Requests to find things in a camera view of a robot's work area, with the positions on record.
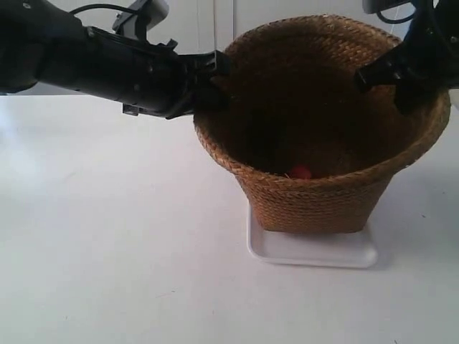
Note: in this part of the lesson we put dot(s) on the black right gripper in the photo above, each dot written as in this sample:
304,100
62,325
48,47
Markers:
427,61

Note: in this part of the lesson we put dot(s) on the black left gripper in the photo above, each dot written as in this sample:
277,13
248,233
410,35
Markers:
151,79

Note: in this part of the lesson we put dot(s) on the brown woven wicker basket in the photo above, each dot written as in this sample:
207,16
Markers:
293,101

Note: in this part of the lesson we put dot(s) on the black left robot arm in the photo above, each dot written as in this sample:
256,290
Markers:
40,43

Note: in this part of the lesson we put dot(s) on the white cabinet doors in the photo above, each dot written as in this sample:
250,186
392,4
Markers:
202,26

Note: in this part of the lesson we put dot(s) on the white rectangular plastic tray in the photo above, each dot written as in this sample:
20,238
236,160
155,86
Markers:
353,251

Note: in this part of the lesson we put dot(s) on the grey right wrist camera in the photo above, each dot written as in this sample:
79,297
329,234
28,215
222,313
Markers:
374,6

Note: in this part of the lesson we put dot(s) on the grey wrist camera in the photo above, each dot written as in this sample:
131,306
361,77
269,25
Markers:
143,16
374,6

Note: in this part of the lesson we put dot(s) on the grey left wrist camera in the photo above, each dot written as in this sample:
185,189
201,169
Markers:
143,16

